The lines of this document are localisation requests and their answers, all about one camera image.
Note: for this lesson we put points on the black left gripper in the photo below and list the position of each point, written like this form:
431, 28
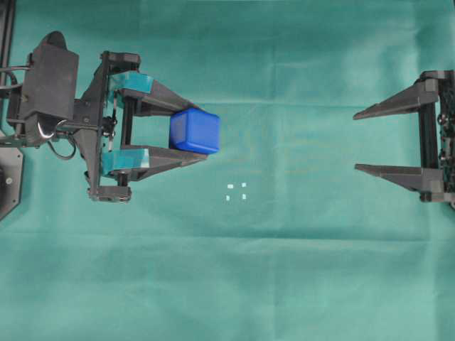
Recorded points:
150, 98

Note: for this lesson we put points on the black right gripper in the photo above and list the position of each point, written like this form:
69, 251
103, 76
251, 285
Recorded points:
433, 98

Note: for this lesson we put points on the blue cube block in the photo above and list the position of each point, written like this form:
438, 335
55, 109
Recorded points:
195, 130

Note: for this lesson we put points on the green table cloth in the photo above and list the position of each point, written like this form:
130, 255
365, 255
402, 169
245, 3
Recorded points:
317, 251

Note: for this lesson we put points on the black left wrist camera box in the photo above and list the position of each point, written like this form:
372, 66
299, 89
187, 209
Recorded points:
48, 89

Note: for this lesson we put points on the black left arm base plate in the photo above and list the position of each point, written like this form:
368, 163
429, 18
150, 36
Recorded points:
11, 179

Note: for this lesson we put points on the black aluminium frame rail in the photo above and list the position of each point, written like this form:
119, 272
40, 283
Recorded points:
7, 16

